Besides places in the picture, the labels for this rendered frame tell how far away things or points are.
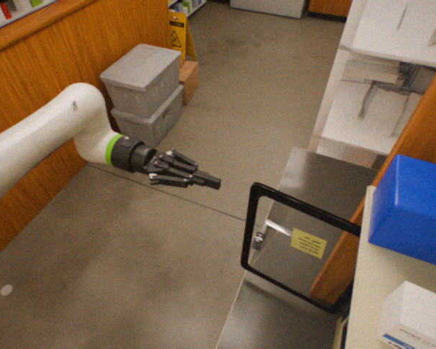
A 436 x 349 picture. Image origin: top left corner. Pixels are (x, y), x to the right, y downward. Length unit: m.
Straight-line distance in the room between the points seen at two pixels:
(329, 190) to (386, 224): 0.87
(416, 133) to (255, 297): 0.68
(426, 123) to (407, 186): 0.13
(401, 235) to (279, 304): 0.63
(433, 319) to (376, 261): 0.11
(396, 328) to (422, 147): 0.30
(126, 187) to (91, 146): 1.69
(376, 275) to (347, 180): 0.93
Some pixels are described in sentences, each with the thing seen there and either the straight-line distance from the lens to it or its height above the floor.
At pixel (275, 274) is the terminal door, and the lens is 0.95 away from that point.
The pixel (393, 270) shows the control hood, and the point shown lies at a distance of 0.49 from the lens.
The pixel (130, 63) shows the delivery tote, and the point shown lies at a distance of 2.72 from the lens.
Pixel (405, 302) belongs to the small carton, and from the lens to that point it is 0.40.
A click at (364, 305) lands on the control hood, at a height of 1.51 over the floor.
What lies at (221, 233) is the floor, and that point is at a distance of 2.22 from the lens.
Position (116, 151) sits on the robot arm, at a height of 1.34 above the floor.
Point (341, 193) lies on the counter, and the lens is 1.33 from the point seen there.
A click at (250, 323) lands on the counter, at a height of 0.94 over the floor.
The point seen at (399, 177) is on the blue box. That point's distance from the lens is 0.47.
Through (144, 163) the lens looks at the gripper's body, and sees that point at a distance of 0.83.
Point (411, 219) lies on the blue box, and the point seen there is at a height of 1.59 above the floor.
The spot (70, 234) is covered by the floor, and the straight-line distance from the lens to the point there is 2.44.
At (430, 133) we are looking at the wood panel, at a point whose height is 1.60.
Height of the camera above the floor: 1.90
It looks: 49 degrees down
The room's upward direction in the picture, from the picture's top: straight up
